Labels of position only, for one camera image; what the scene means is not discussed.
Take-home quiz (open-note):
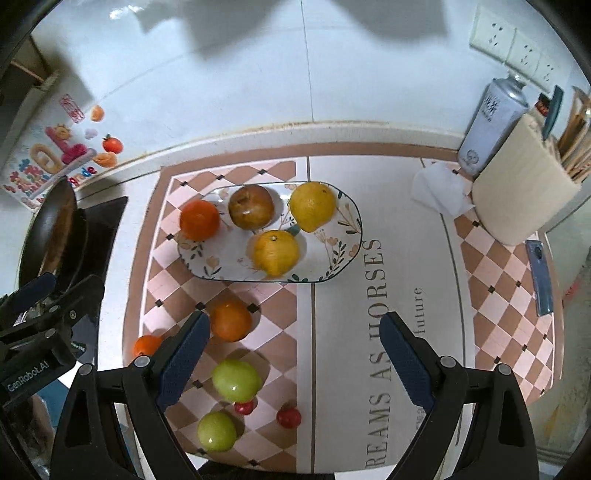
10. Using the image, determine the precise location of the yellow pear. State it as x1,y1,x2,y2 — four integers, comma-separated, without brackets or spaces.
252,229,301,278

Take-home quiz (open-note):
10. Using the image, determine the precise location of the checkered kitchen mat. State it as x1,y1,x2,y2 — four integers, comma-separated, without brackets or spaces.
122,143,557,474

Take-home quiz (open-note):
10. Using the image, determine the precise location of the teal handled knife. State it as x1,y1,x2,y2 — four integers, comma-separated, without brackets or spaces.
541,85,565,141

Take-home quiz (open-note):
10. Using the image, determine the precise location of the bundle of wooden chopsticks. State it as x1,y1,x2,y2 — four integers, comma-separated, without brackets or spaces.
556,85,591,183

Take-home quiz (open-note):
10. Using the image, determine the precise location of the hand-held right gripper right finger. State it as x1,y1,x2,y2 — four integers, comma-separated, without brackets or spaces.
378,311,541,480

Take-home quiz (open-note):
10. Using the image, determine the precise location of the blue flat tool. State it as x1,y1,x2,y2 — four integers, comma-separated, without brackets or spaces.
525,239,554,317

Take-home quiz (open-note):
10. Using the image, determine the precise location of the brown round pear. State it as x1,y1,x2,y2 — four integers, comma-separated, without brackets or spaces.
228,185,276,230

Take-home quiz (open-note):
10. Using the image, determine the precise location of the yellow lemon top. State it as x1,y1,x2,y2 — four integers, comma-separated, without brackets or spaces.
289,182,336,233

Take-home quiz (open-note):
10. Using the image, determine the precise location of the green apple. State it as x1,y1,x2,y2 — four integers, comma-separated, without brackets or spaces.
212,359,263,402
198,411,238,452

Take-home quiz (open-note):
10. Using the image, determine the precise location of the colourful wall sticker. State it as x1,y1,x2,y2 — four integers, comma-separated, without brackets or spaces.
0,92,125,213

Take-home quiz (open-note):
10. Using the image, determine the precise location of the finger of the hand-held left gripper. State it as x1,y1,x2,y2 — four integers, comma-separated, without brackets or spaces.
0,272,58,315
51,275,106,335

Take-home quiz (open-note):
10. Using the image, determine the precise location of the small dark orange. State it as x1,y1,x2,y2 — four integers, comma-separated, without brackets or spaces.
134,335,163,358

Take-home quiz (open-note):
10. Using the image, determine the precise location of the crumpled white tissue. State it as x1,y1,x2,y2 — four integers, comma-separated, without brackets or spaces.
411,162,476,217

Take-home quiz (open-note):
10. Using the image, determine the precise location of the black frying pan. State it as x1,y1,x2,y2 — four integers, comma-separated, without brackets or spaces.
17,178,90,296

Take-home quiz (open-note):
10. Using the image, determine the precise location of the large orange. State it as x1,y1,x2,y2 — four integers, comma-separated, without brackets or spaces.
179,199,221,241
210,300,253,343

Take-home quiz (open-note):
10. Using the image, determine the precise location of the silver spray can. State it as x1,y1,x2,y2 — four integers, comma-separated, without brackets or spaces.
457,71,529,177

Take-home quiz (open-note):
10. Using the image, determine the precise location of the oval floral plate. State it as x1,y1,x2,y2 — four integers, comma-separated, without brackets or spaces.
177,181,363,283

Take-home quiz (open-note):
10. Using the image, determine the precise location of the white wall socket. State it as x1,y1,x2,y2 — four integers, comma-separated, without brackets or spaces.
505,30,543,77
468,4,517,63
536,55,559,90

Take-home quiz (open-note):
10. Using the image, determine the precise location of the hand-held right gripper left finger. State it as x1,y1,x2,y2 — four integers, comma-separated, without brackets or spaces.
50,310,212,480

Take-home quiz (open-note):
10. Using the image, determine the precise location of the beige utensil holder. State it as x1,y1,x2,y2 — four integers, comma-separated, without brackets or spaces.
471,113,583,247

